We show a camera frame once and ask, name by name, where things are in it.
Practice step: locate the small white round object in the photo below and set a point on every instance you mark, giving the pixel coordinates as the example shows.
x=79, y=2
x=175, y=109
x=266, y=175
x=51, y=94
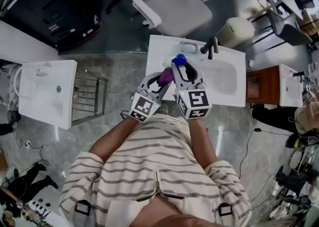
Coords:
x=250, y=63

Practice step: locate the white sink on wooden cabinet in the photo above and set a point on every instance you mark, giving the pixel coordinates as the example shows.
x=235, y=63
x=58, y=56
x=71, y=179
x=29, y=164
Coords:
x=291, y=89

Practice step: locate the black faucet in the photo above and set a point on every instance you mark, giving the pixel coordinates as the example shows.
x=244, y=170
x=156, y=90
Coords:
x=210, y=46

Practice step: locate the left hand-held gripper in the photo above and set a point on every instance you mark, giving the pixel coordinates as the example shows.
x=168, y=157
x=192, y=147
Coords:
x=144, y=106

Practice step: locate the plain white counter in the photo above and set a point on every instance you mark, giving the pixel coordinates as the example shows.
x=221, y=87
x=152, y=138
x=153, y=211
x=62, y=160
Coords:
x=25, y=44

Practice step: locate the white grey office chair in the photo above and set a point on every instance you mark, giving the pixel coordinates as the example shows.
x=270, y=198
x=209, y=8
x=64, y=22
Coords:
x=179, y=7

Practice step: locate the white sink with black faucet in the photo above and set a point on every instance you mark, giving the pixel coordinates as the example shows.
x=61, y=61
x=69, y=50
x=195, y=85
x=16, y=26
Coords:
x=224, y=81

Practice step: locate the person's striped cream shirt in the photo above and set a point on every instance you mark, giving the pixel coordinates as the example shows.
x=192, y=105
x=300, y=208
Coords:
x=154, y=166

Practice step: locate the beige trash bin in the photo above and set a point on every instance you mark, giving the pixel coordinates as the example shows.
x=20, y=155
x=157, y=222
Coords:
x=236, y=32

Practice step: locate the person's right forearm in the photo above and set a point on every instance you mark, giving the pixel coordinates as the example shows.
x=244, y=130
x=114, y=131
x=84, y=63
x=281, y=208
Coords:
x=202, y=141

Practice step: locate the black chair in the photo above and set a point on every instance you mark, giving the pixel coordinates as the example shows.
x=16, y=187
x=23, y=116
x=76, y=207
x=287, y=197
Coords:
x=291, y=32

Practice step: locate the large black machine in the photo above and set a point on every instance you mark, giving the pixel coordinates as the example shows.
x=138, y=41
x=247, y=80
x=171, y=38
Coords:
x=49, y=9

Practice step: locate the steel sink stand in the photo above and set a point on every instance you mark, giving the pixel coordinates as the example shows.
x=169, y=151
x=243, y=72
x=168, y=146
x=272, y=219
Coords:
x=99, y=101

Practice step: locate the purple cloth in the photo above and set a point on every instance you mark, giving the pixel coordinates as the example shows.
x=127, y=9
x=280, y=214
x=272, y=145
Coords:
x=165, y=76

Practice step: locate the person's left forearm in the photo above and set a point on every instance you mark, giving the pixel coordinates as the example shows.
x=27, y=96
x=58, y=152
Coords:
x=112, y=141

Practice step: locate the brown wooden cabinet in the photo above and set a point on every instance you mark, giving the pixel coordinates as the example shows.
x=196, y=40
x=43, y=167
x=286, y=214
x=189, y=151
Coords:
x=264, y=86

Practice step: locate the grey soap dish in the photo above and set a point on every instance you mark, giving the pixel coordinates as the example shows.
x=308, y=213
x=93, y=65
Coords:
x=189, y=47

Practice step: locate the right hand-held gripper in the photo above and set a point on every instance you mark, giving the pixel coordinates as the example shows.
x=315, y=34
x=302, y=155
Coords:
x=197, y=101

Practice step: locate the person's shoe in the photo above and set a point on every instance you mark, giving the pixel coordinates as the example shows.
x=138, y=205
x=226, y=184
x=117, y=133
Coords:
x=164, y=108

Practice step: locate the blue bottle cap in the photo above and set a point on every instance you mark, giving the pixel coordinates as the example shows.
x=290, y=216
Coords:
x=179, y=59

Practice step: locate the person's chin and neck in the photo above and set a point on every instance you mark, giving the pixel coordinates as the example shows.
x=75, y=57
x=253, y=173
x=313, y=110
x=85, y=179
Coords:
x=174, y=216

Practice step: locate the white counter with black marks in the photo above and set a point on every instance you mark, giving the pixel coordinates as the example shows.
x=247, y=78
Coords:
x=47, y=213

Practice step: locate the black bag green stripe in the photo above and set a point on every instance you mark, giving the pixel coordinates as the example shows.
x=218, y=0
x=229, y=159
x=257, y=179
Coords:
x=299, y=141

